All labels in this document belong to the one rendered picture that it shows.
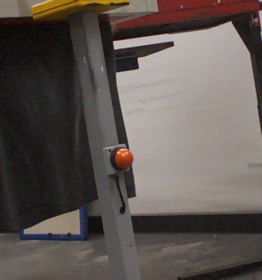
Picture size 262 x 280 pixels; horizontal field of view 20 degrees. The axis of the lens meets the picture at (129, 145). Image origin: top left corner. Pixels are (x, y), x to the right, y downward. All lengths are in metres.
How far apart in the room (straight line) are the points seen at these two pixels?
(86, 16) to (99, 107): 0.17
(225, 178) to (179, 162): 0.31
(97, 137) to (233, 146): 2.52
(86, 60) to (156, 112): 2.79
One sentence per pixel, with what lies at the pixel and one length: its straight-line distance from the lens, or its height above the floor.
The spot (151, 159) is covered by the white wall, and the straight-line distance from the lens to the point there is 4.24.
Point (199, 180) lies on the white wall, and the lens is 4.04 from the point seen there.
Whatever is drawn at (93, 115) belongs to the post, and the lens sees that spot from 1.38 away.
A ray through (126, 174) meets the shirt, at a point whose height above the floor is 0.58.
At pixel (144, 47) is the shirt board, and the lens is 2.76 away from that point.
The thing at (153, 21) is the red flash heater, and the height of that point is 1.03.
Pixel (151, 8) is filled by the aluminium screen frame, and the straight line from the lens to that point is 1.81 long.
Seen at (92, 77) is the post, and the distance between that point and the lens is 1.37.
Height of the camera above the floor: 0.74
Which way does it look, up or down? 3 degrees down
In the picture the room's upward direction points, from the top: 9 degrees counter-clockwise
